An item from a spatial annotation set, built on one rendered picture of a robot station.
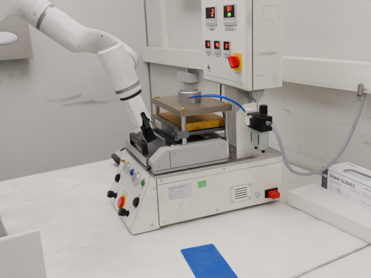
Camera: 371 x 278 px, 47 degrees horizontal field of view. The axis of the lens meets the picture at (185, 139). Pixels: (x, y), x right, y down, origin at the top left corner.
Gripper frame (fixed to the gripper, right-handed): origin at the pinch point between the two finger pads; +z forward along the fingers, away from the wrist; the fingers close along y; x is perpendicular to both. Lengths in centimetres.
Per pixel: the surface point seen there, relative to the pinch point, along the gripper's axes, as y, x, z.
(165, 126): 3.7, 5.6, -1.6
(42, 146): -145, -38, 26
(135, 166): 0.0, -8.5, 7.4
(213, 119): 10.2, 19.4, 1.9
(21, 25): -131, -16, -45
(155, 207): 17.0, -10.4, 15.4
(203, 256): 37.1, -6.9, 25.1
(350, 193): 35, 45, 36
